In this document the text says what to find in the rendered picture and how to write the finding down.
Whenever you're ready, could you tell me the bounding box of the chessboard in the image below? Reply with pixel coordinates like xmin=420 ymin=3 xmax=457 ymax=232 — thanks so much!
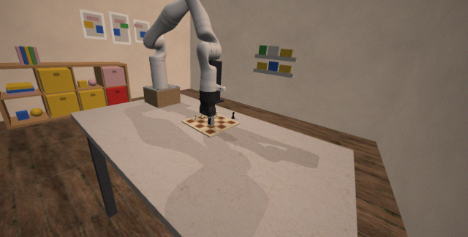
xmin=181 ymin=114 xmax=240 ymax=138

